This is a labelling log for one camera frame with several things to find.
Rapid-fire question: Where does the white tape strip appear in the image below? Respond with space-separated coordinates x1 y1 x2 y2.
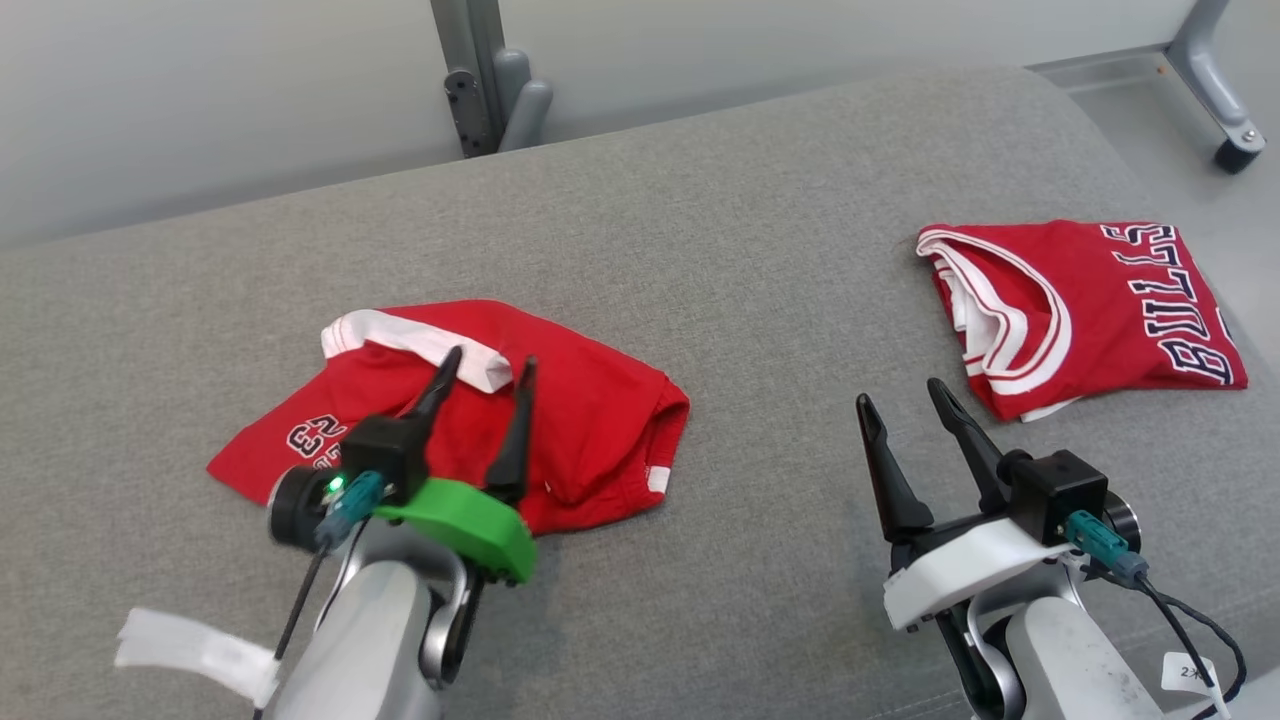
114 606 282 710

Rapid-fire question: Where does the small white cable label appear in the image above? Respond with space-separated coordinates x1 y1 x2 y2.
1159 651 1220 694

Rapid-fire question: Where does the black caster wheel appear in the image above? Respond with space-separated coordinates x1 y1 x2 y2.
1213 137 1266 177

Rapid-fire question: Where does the small red jersey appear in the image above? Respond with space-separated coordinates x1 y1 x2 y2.
206 298 692 537

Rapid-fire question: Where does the grey double metal post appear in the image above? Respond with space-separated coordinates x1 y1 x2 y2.
429 0 555 160

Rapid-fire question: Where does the grey metal frame leg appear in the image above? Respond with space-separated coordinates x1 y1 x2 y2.
1028 0 1267 151

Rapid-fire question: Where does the red Bulls basketball jersey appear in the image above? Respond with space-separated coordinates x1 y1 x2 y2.
915 219 1250 424

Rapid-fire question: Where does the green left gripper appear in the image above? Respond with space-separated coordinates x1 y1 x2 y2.
372 345 540 587

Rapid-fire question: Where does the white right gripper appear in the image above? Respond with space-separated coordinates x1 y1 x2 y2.
855 376 1078 634

